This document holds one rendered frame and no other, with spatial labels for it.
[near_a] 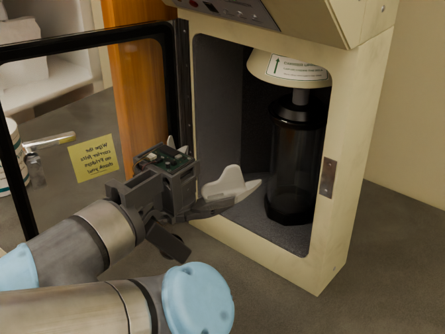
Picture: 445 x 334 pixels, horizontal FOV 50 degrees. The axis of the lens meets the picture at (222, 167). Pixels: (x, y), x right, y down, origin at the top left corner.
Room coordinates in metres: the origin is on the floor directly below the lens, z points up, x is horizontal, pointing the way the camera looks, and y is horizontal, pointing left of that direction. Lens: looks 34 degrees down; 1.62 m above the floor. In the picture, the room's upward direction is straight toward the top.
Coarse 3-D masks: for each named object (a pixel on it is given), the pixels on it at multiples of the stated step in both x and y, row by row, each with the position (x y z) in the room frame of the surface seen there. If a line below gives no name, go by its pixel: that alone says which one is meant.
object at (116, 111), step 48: (96, 48) 0.70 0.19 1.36; (144, 48) 0.73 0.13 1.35; (0, 96) 0.63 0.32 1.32; (48, 96) 0.66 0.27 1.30; (96, 96) 0.69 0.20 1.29; (144, 96) 0.73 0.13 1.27; (48, 144) 0.65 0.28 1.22; (96, 144) 0.69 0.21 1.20; (144, 144) 0.73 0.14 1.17; (48, 192) 0.64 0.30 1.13; (96, 192) 0.68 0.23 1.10
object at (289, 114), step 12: (288, 96) 0.76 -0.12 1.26; (300, 96) 0.72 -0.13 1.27; (312, 96) 0.76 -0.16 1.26; (276, 108) 0.73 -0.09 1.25; (288, 108) 0.71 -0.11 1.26; (300, 108) 0.71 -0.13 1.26; (312, 108) 0.71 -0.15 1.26; (324, 108) 0.73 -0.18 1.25; (300, 120) 0.69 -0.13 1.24; (312, 120) 0.69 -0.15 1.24
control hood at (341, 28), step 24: (168, 0) 0.74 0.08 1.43; (264, 0) 0.57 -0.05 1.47; (288, 0) 0.54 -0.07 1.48; (312, 0) 0.51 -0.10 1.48; (336, 0) 0.52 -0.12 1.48; (360, 0) 0.56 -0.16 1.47; (288, 24) 0.59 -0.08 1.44; (312, 24) 0.56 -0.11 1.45; (336, 24) 0.53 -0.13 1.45; (360, 24) 0.57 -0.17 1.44
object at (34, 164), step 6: (30, 156) 0.63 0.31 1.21; (36, 156) 0.63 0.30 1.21; (30, 162) 0.62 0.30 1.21; (36, 162) 0.62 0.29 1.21; (30, 168) 0.61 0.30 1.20; (36, 168) 0.62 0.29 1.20; (42, 168) 0.63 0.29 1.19; (30, 174) 0.62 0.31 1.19; (36, 174) 0.62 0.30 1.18; (42, 174) 0.63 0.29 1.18; (36, 180) 0.62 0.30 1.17; (42, 180) 0.62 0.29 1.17; (36, 186) 0.62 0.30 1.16; (42, 186) 0.62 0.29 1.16
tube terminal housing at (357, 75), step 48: (384, 0) 0.62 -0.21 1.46; (192, 48) 0.76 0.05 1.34; (288, 48) 0.64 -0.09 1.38; (336, 48) 0.60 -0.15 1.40; (384, 48) 0.65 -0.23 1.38; (192, 96) 0.76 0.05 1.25; (336, 96) 0.59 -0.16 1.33; (336, 144) 0.58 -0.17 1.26; (336, 192) 0.58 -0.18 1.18; (240, 240) 0.69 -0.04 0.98; (336, 240) 0.61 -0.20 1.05
